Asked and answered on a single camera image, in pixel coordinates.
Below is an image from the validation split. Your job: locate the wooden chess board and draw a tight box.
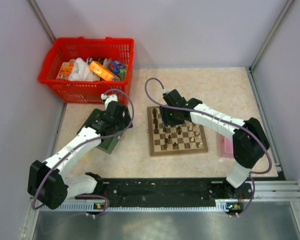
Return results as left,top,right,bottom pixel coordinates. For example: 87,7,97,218
146,106,209,157

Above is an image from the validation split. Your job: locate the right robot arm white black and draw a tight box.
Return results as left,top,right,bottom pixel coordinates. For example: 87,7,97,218
159,89,270,198

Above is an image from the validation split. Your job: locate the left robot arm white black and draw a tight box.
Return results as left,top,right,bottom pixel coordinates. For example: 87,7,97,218
27,100,135,210

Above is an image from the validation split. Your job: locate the dark green box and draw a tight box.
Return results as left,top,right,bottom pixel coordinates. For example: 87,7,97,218
77,108,122,154

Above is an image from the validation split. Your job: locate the orange snack box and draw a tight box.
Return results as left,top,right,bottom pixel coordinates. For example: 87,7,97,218
89,61,116,82

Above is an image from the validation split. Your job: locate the blue red package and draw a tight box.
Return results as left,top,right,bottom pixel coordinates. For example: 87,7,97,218
108,60,128,76

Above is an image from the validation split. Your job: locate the white plastic bag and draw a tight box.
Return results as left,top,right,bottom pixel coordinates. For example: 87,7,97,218
68,57,100,82

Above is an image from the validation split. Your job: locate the red plastic basket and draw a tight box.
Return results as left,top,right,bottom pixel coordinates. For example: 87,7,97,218
38,37,134,104

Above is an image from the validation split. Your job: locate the pink plastic box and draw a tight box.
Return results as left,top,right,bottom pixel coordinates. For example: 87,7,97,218
216,133,234,159

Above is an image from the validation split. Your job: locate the orange carton in basket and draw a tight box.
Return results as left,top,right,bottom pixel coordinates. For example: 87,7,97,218
56,62,74,80

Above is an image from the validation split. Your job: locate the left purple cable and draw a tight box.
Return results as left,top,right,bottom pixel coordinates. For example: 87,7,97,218
31,88,136,217

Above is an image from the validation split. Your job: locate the purple cable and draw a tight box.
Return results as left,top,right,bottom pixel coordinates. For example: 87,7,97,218
144,77,273,217
31,88,136,217

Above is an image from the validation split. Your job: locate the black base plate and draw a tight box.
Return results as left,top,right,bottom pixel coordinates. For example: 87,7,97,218
81,177,253,208

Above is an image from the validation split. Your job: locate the grey cable duct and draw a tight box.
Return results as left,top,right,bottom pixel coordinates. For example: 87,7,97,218
41,201,242,213

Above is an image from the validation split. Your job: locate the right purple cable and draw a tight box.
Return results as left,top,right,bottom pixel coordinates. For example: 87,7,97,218
144,77,273,217

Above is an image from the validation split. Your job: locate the aluminium frame rail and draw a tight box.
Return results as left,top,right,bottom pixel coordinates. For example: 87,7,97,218
29,181,300,201

